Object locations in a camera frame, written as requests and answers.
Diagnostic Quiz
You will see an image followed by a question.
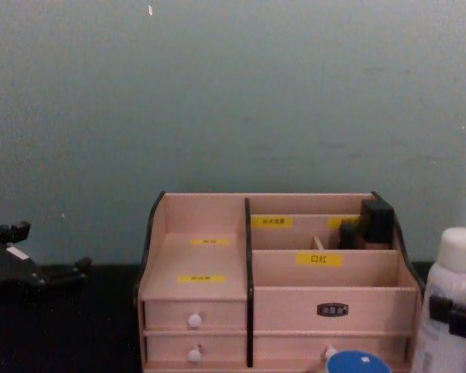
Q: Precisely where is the light wooden desk organizer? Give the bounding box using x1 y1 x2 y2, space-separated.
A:
133 190 427 373

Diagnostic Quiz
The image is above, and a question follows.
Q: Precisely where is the tall black cosmetic bottle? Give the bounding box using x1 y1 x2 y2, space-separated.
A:
358 199 396 250

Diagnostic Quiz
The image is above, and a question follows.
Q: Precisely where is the small wooden drawer white knob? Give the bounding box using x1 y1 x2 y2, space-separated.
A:
144 333 249 367
142 298 249 332

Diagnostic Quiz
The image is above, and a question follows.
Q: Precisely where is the wide wooden drawer white knob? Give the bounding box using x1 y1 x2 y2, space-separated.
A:
252 334 409 367

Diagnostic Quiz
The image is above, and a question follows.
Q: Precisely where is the short black cosmetic bottle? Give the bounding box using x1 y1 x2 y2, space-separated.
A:
338 221 361 250

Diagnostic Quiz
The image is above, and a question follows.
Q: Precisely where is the white plastic bottle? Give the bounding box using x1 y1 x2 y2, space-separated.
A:
410 227 466 373

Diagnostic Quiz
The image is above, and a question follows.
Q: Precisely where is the round blue lid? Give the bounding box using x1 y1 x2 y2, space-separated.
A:
325 350 391 373

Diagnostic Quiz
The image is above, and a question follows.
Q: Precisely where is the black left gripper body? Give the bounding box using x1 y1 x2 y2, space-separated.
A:
0 234 47 298

